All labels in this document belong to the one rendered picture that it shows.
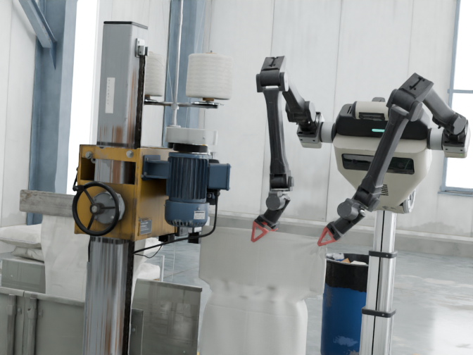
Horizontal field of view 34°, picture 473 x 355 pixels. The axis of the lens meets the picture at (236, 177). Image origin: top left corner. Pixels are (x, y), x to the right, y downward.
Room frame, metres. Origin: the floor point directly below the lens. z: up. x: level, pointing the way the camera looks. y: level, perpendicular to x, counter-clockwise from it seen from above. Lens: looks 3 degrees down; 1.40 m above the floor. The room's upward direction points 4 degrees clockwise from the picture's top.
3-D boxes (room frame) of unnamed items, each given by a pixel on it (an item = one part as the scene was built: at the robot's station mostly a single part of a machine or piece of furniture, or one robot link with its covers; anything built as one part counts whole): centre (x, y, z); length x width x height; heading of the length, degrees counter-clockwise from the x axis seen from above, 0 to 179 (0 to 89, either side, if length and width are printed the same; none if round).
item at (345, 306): (5.08, -0.83, 0.32); 0.51 x 0.48 x 0.65; 159
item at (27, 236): (5.91, 1.46, 0.56); 0.66 x 0.43 x 0.15; 156
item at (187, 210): (2.65, 0.16, 1.21); 0.15 x 0.15 x 0.25
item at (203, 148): (2.65, 0.16, 1.35); 0.12 x 0.12 x 0.04
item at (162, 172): (2.65, 0.26, 1.27); 0.12 x 0.09 x 0.09; 159
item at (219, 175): (2.66, 0.06, 1.25); 0.10 x 0.08 x 0.12; 4
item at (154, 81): (2.89, 0.36, 1.61); 0.15 x 0.14 x 0.17; 69
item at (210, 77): (2.79, 0.12, 1.61); 0.17 x 0.17 x 0.17
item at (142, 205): (2.77, 0.38, 1.18); 0.34 x 0.25 x 0.31; 159
